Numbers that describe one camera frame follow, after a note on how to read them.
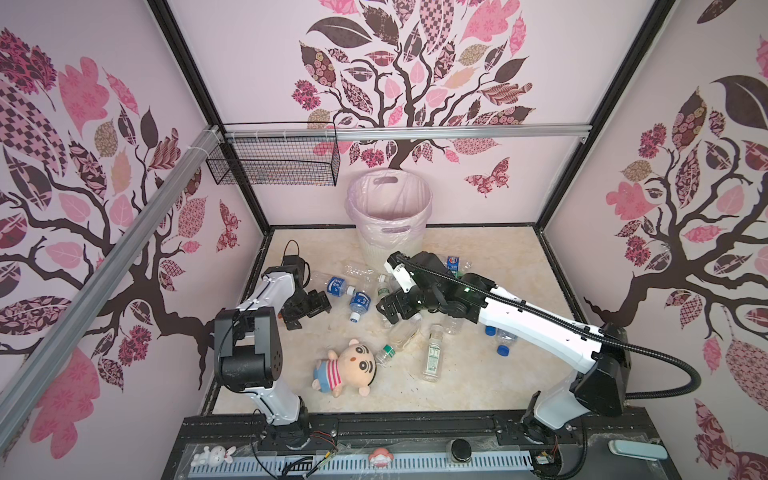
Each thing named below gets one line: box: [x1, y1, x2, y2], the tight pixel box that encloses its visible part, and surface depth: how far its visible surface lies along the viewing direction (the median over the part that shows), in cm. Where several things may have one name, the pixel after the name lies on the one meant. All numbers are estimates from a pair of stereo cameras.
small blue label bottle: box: [446, 256, 473, 273], surface depth 105 cm
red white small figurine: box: [368, 447, 395, 469], surface depth 67 cm
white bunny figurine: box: [191, 445, 237, 467], surface depth 70 cm
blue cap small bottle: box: [349, 291, 371, 323], surface depth 94 cm
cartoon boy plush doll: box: [312, 339, 377, 398], surface depth 79 cm
